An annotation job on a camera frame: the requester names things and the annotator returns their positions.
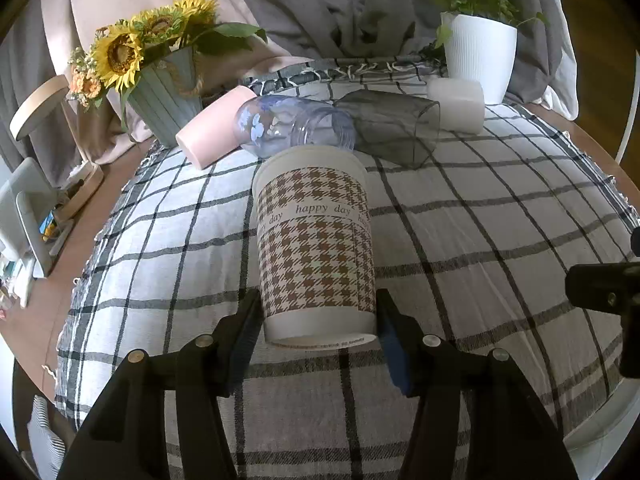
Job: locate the white shelf unit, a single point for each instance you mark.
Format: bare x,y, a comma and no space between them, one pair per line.
30,232

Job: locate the sunflower bouquet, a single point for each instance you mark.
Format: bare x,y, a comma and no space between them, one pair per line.
121,51

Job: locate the white frosted cup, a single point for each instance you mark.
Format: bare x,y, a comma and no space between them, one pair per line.
461,104

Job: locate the dark grey glass cup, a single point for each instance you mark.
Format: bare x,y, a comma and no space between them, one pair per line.
396,127

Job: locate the white ribbed plant pot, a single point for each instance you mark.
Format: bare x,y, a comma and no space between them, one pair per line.
482,50

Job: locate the beige cloth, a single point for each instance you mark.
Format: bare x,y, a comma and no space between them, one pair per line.
69,24

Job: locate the pale green ribbed vase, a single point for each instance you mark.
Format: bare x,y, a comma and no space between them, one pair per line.
167,95

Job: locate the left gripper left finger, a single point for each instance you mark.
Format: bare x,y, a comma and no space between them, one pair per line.
123,437

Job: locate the houndstooth paper cup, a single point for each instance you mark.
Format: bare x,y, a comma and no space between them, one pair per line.
315,250

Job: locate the green potted plant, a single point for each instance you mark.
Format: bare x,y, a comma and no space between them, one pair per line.
502,11

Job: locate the checked tablecloth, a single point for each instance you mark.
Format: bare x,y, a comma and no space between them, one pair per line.
474,245

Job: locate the grey blanket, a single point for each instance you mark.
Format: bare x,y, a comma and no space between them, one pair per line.
298,29

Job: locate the clear blue floral cup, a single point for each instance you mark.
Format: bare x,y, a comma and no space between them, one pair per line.
268,125

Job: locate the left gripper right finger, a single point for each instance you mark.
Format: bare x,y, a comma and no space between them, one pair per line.
511,437

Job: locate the pink cup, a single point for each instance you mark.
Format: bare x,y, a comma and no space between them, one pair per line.
210,134

